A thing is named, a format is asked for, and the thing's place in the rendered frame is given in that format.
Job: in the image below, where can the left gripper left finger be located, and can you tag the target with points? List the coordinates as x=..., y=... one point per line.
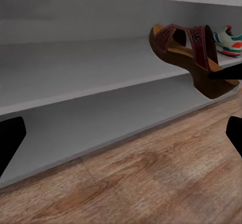
x=12, y=132

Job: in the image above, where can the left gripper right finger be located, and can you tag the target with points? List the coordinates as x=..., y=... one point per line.
x=234, y=132

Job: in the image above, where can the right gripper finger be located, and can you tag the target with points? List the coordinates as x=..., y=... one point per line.
x=229, y=73

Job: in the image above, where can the gym shoe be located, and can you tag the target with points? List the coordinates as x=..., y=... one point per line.
x=226, y=42

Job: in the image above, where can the sandal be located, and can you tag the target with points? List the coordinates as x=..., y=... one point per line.
x=169, y=45

